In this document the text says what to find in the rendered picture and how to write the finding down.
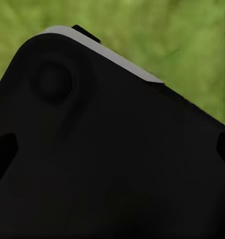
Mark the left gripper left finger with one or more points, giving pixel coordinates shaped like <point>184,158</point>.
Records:
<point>8,151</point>

